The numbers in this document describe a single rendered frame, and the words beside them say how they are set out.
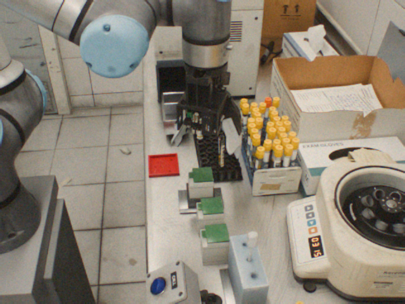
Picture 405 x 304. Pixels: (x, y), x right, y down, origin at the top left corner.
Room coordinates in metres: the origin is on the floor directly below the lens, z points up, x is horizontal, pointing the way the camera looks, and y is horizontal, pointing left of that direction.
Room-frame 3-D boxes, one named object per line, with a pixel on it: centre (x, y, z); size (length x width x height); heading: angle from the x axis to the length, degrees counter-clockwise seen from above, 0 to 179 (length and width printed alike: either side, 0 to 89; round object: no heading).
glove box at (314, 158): (0.67, -0.34, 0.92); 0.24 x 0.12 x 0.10; 96
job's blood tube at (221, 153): (0.70, -0.05, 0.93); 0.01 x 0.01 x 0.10; 7
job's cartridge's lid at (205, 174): (0.61, -0.01, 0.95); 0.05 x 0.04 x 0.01; 95
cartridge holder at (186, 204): (0.61, -0.01, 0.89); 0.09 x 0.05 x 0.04; 95
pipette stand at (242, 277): (0.40, -0.08, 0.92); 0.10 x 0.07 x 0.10; 8
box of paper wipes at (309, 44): (1.20, -0.36, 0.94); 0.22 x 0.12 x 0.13; 10
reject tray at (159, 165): (0.72, 0.08, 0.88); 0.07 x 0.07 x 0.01; 6
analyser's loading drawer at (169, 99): (0.92, 0.06, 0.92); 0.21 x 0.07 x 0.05; 6
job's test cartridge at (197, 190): (0.61, -0.01, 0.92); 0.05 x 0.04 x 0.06; 95
